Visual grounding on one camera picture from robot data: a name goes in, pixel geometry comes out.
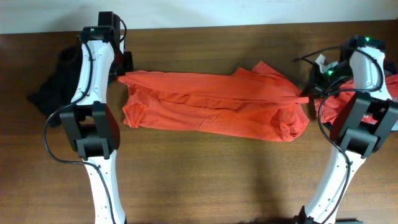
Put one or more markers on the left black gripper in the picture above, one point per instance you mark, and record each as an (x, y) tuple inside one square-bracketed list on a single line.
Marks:
[(129, 65)]

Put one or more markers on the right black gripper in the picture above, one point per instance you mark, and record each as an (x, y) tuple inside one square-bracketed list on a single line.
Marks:
[(314, 86)]

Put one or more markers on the plain orange t-shirt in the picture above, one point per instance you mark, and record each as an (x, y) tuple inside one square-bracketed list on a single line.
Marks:
[(260, 103)]

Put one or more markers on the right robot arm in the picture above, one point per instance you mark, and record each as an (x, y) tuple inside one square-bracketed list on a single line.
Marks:
[(359, 129)]

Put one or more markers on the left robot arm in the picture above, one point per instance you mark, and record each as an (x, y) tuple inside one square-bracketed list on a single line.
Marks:
[(91, 128)]

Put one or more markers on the red McKinney printed t-shirt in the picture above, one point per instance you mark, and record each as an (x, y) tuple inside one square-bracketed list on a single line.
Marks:
[(333, 106)]

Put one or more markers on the black knit garment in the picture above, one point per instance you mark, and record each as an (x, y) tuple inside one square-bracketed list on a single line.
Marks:
[(60, 87)]

